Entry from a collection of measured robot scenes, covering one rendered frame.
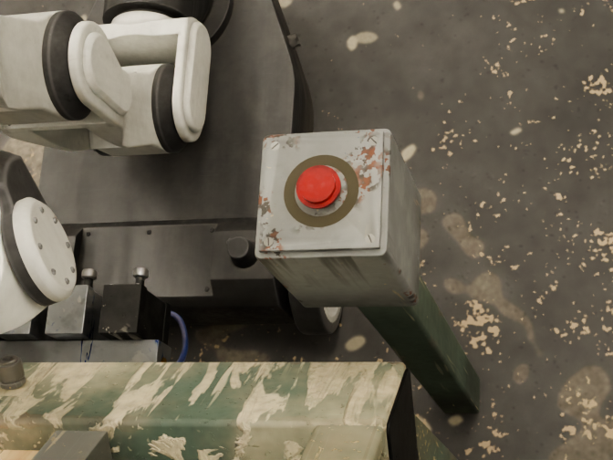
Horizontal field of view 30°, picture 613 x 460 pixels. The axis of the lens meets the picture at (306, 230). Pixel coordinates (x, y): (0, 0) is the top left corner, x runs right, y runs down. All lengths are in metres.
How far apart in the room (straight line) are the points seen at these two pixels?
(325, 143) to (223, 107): 0.95
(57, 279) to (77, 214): 1.17
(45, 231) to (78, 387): 0.31
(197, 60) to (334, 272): 0.88
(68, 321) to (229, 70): 0.85
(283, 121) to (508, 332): 0.51
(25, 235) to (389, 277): 0.37
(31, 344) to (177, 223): 0.65
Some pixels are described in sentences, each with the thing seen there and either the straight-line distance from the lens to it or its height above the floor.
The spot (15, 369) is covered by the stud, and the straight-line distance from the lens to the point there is 1.12.
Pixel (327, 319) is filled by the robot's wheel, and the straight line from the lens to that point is 1.84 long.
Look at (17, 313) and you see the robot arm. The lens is 0.82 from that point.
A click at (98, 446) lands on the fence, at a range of 1.03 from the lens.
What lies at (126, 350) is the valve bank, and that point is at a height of 0.74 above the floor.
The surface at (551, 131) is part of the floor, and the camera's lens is 2.01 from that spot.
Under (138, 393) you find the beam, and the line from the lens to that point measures 1.07.
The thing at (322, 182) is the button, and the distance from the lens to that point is 0.99.
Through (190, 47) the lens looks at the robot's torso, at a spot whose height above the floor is 0.32.
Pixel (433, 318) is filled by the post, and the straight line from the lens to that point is 1.42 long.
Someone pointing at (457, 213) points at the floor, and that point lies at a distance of 1.97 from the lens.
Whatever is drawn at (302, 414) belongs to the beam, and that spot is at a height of 0.90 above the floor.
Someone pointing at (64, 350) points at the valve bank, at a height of 0.74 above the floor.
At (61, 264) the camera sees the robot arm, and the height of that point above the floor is 1.13.
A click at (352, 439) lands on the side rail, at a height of 0.93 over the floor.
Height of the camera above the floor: 1.84
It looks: 66 degrees down
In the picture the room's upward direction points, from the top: 38 degrees counter-clockwise
